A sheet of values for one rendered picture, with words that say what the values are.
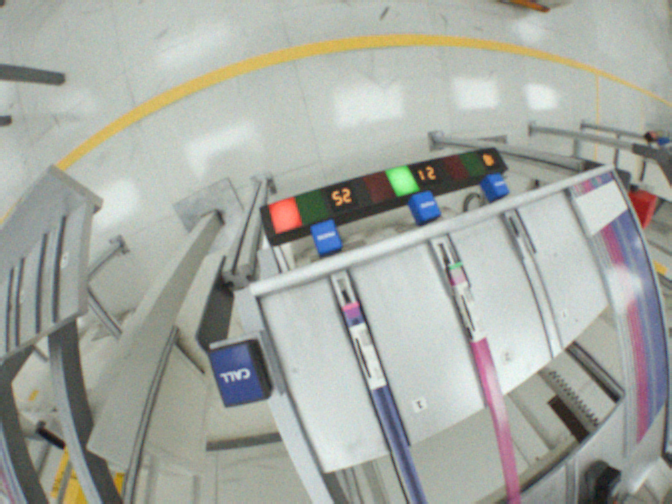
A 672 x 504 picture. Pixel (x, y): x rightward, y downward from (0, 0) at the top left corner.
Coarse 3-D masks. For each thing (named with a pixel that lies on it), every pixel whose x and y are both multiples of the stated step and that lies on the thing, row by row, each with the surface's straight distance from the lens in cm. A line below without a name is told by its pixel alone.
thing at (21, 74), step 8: (0, 0) 192; (0, 64) 115; (0, 72) 114; (8, 72) 116; (16, 72) 118; (24, 72) 120; (32, 72) 122; (40, 72) 125; (48, 72) 128; (56, 72) 131; (0, 80) 117; (8, 80) 119; (16, 80) 120; (24, 80) 122; (32, 80) 124; (40, 80) 125; (48, 80) 127; (56, 80) 129; (64, 80) 133; (0, 120) 158; (8, 120) 161
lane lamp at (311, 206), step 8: (312, 192) 27; (320, 192) 27; (296, 200) 27; (304, 200) 27; (312, 200) 27; (320, 200) 27; (304, 208) 26; (312, 208) 26; (320, 208) 26; (304, 216) 26; (312, 216) 26; (320, 216) 26; (328, 216) 26; (304, 224) 26
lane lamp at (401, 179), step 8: (400, 168) 30; (392, 176) 29; (400, 176) 29; (408, 176) 30; (392, 184) 28; (400, 184) 29; (408, 184) 29; (416, 184) 29; (400, 192) 28; (408, 192) 28
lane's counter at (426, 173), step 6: (426, 162) 32; (414, 168) 31; (420, 168) 31; (426, 168) 31; (432, 168) 32; (420, 174) 30; (426, 174) 31; (432, 174) 31; (438, 174) 31; (420, 180) 30; (426, 180) 30; (432, 180) 30; (438, 180) 31; (426, 186) 30
